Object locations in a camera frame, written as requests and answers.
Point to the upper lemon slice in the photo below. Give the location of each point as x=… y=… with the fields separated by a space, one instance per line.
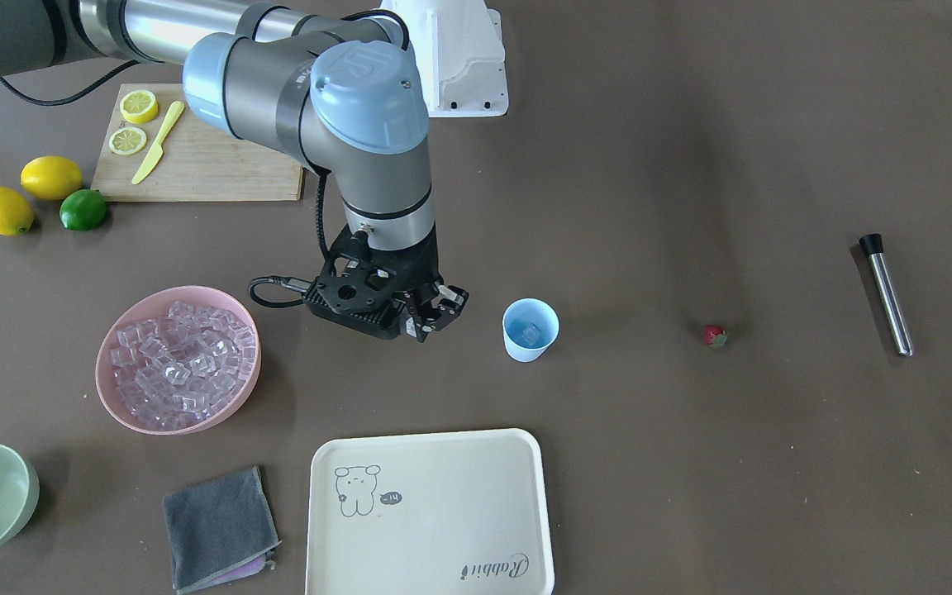
x=139 y=106

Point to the green lime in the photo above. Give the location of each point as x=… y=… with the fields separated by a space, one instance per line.
x=83 y=210

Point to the yellow plastic knife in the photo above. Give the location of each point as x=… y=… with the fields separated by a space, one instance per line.
x=155 y=152

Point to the wooden cutting board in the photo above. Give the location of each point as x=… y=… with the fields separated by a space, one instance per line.
x=201 y=163

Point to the lemon slice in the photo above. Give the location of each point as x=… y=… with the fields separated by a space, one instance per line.
x=139 y=106
x=128 y=140

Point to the light blue cup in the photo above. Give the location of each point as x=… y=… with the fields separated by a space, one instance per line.
x=529 y=310

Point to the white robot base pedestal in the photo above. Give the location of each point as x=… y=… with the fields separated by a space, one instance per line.
x=460 y=55

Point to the whole lemon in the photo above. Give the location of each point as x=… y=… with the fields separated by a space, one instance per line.
x=16 y=213
x=51 y=178

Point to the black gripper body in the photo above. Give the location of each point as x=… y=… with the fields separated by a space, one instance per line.
x=425 y=266

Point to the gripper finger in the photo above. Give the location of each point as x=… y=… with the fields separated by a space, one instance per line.
x=422 y=313
x=450 y=302

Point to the clear ice cubes pile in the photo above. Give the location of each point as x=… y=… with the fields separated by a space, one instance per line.
x=183 y=364

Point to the grey folded cloth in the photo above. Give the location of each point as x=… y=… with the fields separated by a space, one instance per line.
x=219 y=531

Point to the ice cube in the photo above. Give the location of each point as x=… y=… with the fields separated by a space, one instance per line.
x=530 y=336

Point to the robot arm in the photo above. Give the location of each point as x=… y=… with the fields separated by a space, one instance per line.
x=342 y=96

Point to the red strawberry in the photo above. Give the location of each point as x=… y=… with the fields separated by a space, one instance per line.
x=715 y=336

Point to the steel muddler black tip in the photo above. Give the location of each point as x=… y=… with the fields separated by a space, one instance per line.
x=872 y=247

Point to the cream rabbit tray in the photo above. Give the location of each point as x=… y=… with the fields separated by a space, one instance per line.
x=439 y=513

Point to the lower lemon slice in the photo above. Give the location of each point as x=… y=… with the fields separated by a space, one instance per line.
x=128 y=140

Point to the pink bowl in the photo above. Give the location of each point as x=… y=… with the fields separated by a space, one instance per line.
x=112 y=397

